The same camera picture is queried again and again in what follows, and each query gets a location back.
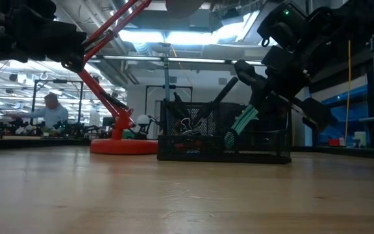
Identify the black aluminium table frame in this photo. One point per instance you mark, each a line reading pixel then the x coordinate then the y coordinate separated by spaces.
pixel 44 143

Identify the black marker pen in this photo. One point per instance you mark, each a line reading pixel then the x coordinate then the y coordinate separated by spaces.
pixel 227 87

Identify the black mesh desk organizer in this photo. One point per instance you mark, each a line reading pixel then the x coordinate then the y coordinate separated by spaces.
pixel 265 149

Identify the green sticky note pad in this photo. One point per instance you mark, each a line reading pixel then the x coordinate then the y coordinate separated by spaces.
pixel 247 120

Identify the small red box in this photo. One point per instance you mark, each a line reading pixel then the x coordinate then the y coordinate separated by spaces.
pixel 334 142

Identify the black background station frame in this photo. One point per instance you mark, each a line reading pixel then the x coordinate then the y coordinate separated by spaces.
pixel 58 81
pixel 183 86

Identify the long ceiling light strip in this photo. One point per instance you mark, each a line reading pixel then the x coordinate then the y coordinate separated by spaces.
pixel 190 60

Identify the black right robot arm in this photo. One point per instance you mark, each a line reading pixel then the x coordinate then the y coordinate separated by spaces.
pixel 336 22

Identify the person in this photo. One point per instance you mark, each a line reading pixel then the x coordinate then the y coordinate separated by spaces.
pixel 54 113

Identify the red eraser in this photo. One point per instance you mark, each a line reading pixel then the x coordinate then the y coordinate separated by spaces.
pixel 188 146

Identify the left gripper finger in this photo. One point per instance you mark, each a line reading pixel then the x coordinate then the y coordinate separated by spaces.
pixel 75 63

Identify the black binder clip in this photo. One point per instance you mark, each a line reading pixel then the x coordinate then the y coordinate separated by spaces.
pixel 184 122

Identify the white globe lamp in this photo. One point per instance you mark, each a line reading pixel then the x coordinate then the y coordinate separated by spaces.
pixel 143 119

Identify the red desk lamp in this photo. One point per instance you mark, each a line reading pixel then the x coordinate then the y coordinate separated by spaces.
pixel 123 147

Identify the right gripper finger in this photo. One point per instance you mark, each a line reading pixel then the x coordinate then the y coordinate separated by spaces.
pixel 276 113
pixel 260 99

